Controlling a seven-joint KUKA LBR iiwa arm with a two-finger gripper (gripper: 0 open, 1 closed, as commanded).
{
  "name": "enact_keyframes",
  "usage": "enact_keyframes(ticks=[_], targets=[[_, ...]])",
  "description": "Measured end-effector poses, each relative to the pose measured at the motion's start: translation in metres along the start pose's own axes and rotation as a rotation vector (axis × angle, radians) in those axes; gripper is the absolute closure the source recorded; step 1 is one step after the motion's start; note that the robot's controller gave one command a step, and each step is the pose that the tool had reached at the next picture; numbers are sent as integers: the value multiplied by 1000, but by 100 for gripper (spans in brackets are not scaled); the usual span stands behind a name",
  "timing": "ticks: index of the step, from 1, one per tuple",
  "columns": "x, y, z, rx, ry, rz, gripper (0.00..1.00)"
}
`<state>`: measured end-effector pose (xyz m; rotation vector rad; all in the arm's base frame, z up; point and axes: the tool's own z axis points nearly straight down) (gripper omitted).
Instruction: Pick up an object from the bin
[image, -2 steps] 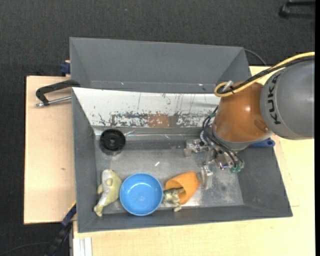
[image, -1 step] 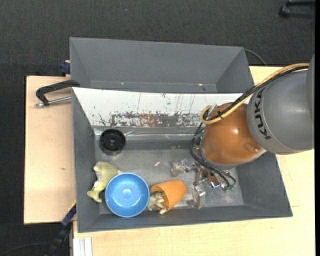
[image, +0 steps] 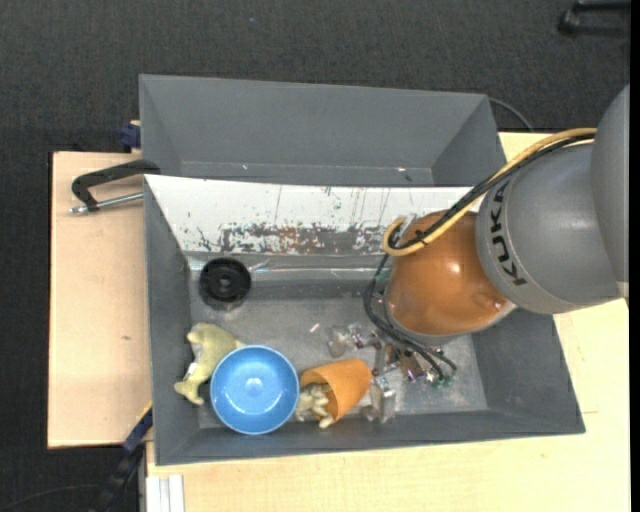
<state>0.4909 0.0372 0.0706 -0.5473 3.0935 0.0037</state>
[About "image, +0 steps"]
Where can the pale green toy animal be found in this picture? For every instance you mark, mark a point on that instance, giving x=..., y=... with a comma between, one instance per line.
x=210, y=347

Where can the grey metal bin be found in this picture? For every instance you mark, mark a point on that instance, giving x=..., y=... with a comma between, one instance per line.
x=310, y=125

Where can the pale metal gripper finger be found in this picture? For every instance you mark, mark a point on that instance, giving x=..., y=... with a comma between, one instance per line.
x=384, y=400
x=350, y=340

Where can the blue bowl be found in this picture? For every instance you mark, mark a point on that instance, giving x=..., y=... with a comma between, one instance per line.
x=254, y=390

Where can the pale yellow toy food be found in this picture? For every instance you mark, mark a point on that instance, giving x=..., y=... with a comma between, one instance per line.
x=314, y=402

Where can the pale wood board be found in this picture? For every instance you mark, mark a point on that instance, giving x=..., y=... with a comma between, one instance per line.
x=95, y=310

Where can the orange cup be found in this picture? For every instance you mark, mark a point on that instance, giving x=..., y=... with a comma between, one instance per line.
x=345, y=382

